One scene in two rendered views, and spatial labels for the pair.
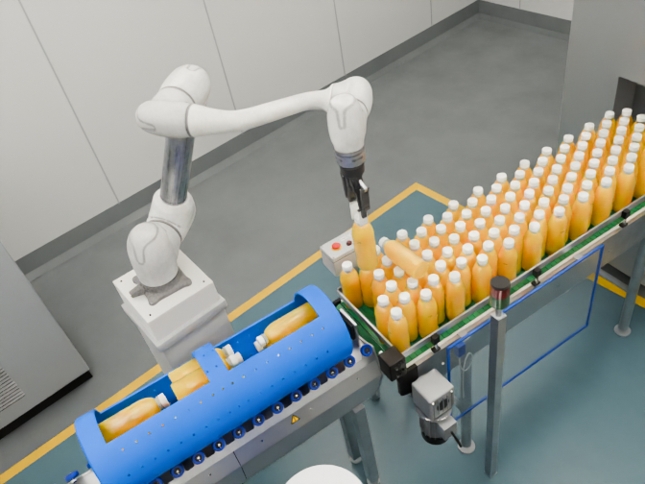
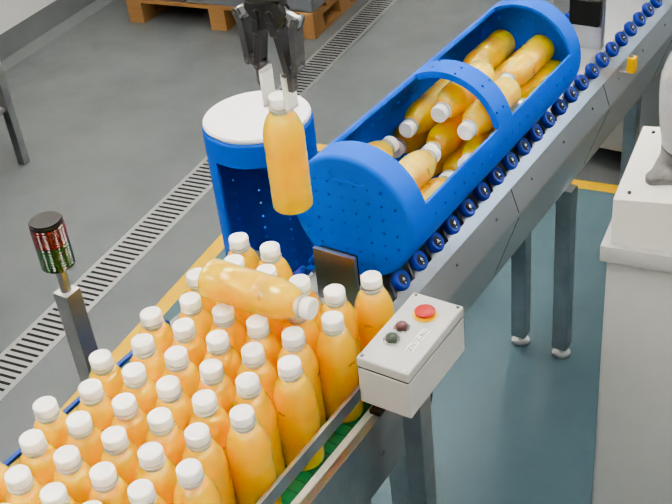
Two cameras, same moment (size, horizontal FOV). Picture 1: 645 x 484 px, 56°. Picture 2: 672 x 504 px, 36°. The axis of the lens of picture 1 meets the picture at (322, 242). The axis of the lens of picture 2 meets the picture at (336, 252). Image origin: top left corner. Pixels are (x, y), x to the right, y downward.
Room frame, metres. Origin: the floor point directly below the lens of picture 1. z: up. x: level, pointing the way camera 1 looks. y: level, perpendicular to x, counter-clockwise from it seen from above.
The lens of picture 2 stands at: (2.95, -0.87, 2.24)
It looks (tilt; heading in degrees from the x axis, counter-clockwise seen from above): 35 degrees down; 151
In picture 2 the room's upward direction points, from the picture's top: 7 degrees counter-clockwise
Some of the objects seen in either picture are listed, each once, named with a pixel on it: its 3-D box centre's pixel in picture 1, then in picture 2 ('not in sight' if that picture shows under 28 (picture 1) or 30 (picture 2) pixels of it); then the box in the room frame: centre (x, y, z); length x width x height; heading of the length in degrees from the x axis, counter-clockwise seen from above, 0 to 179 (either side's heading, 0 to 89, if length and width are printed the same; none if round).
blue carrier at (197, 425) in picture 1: (221, 385); (450, 123); (1.25, 0.43, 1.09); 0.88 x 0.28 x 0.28; 114
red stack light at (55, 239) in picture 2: (499, 288); (49, 233); (1.28, -0.52, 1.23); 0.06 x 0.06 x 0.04
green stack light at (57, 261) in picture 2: (499, 298); (55, 253); (1.28, -0.52, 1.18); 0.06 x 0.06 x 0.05
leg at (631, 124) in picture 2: not in sight; (631, 123); (0.55, 1.80, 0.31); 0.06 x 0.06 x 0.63; 24
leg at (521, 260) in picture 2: not in sight; (521, 263); (0.96, 0.90, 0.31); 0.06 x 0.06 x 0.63; 24
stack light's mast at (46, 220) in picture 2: (499, 299); (55, 255); (1.28, -0.52, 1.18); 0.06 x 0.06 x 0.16
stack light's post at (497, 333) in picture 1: (493, 405); (126, 489); (1.28, -0.52, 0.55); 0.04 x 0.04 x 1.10; 24
